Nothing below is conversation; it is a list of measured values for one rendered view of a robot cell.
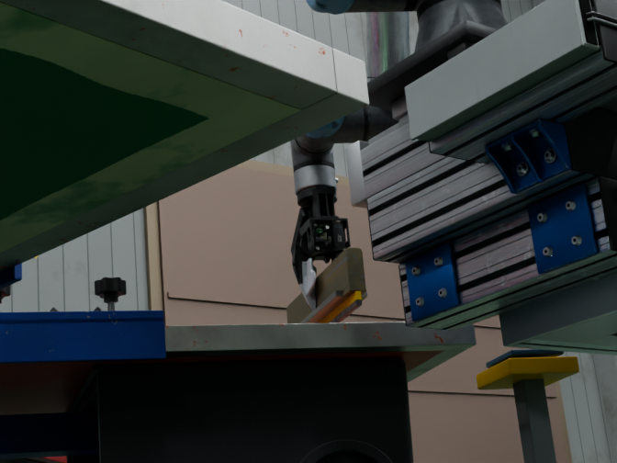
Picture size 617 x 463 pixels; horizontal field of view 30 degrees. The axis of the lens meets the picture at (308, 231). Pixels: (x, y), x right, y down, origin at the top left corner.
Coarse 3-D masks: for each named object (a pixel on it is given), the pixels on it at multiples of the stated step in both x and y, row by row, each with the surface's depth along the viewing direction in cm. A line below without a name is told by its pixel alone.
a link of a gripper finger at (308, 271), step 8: (304, 264) 203; (312, 264) 201; (304, 272) 202; (312, 272) 199; (304, 280) 202; (312, 280) 199; (304, 288) 201; (312, 288) 200; (304, 296) 202; (312, 296) 201; (312, 304) 201
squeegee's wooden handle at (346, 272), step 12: (348, 252) 188; (360, 252) 188; (336, 264) 192; (348, 264) 187; (360, 264) 188; (324, 276) 198; (336, 276) 192; (348, 276) 186; (360, 276) 187; (324, 288) 198; (336, 288) 191; (348, 288) 186; (360, 288) 186; (300, 300) 211; (288, 312) 218; (300, 312) 211
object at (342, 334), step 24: (168, 336) 162; (192, 336) 163; (216, 336) 164; (240, 336) 166; (264, 336) 167; (288, 336) 168; (312, 336) 169; (336, 336) 170; (360, 336) 171; (384, 336) 172; (408, 336) 173; (432, 336) 175; (456, 336) 176; (432, 360) 185
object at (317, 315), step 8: (336, 296) 188; (320, 304) 195; (328, 304) 192; (336, 304) 193; (312, 312) 199; (320, 312) 197; (328, 312) 197; (304, 320) 204; (312, 320) 201; (320, 320) 202
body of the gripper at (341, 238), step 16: (304, 192) 204; (320, 192) 202; (320, 208) 203; (304, 224) 202; (320, 224) 201; (336, 224) 201; (304, 240) 204; (320, 240) 199; (336, 240) 200; (320, 256) 204; (336, 256) 205
